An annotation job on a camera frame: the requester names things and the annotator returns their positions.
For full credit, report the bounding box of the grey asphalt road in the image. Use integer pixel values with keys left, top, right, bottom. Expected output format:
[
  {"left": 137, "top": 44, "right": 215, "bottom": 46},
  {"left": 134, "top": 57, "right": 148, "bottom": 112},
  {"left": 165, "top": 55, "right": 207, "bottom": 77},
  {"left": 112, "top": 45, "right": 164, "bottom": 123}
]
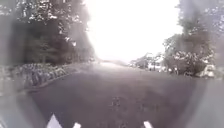
[{"left": 19, "top": 61, "right": 224, "bottom": 128}]

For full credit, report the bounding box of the row of trees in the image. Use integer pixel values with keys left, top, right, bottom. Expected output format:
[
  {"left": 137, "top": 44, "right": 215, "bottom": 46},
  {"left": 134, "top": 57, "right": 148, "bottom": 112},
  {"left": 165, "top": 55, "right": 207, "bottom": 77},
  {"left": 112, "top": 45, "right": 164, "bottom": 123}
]
[
  {"left": 0, "top": 0, "right": 98, "bottom": 66},
  {"left": 129, "top": 0, "right": 224, "bottom": 78}
]

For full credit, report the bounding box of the robot's own part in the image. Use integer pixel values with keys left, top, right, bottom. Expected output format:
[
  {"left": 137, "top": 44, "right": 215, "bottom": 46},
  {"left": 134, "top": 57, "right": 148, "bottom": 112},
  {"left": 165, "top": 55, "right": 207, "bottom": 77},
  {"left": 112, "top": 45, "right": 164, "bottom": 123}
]
[
  {"left": 143, "top": 120, "right": 154, "bottom": 128},
  {"left": 72, "top": 122, "right": 82, "bottom": 128}
]

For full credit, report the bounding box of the pale vehicle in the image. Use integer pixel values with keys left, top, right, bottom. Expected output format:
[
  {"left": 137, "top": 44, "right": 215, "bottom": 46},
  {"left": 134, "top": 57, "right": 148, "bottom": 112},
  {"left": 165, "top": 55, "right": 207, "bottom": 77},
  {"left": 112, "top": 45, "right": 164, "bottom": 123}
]
[{"left": 199, "top": 64, "right": 217, "bottom": 79}]

